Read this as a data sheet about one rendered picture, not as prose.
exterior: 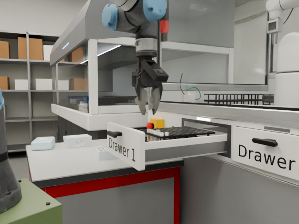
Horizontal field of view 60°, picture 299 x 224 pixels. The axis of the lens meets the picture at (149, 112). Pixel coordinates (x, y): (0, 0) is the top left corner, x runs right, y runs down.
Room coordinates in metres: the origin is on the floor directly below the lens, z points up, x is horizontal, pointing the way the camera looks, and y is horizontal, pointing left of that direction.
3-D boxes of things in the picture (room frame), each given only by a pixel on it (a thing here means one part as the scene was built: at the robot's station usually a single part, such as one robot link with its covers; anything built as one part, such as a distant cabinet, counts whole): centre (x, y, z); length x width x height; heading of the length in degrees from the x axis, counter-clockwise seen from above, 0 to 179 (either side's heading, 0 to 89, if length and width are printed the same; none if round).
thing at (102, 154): (1.11, 0.17, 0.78); 0.12 x 0.08 x 0.04; 116
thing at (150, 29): (0.90, 0.01, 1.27); 0.09 x 0.08 x 0.11; 129
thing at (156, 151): (0.93, -0.10, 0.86); 0.40 x 0.26 x 0.06; 117
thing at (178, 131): (0.93, -0.09, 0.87); 0.22 x 0.18 x 0.06; 117
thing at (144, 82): (0.91, 0.01, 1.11); 0.09 x 0.08 x 0.12; 27
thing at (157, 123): (1.27, -0.03, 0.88); 0.07 x 0.05 x 0.07; 27
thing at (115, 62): (2.66, 0.28, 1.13); 1.78 x 1.14 x 0.45; 27
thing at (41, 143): (1.30, 0.54, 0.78); 0.15 x 0.10 x 0.04; 13
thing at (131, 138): (0.84, 0.09, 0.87); 0.29 x 0.02 x 0.11; 27
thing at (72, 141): (1.34, 0.38, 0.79); 0.13 x 0.09 x 0.05; 120
